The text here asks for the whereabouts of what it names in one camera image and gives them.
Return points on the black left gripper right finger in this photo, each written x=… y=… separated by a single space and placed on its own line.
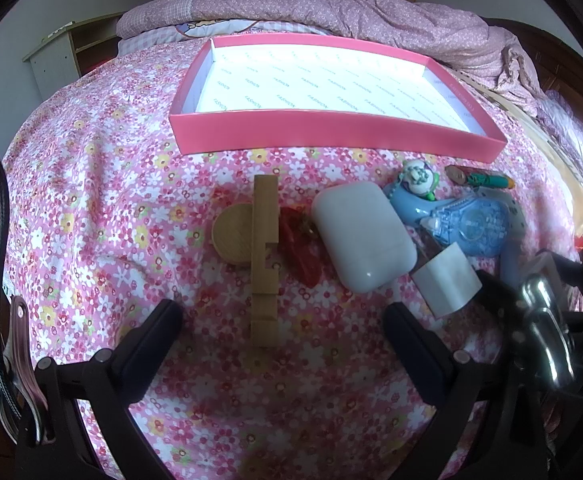
x=452 y=382

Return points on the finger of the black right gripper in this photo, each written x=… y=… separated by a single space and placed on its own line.
x=499 y=300

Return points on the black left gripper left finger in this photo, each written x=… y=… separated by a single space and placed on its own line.
x=110 y=381

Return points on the white charger plug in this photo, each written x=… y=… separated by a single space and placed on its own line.
x=447 y=282

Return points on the blue correction tape dispenser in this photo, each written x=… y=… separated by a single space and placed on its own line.
x=477 y=224

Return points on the light blue handle toy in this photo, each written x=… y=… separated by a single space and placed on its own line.
x=409 y=207

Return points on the green orange battery pack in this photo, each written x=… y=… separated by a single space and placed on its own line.
x=478 y=178

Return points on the white earbuds case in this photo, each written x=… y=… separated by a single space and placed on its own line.
x=365 y=238

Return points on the green white figure keychain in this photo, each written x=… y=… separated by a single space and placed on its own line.
x=419 y=179

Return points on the wooden phone stand bar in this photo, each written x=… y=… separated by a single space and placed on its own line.
x=264 y=279

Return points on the round wooden disc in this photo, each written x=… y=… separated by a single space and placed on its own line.
x=231 y=234

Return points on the red toy keychain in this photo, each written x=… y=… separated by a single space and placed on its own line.
x=296 y=245

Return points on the grey perforated metal block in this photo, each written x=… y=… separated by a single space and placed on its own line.
x=517 y=225

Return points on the metal spring clip right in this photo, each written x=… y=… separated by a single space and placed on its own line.
x=544 y=326

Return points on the metal spring clip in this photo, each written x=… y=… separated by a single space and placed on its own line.
x=544 y=326
x=20 y=376

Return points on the metal spring clip left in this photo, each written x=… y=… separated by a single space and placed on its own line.
x=20 y=376

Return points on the pink floral bedsheet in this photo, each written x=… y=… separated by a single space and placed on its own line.
x=108 y=217

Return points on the yellow brown blanket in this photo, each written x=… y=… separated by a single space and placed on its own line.
x=570 y=174

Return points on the dark wooden headboard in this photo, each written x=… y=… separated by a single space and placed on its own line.
x=550 y=54

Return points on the pink quilted blanket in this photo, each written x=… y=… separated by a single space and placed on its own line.
x=490 y=55

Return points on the pink shallow cardboard box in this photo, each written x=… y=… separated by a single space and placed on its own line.
x=310 y=91

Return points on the cartoon print pillow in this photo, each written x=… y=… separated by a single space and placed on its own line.
x=211 y=28

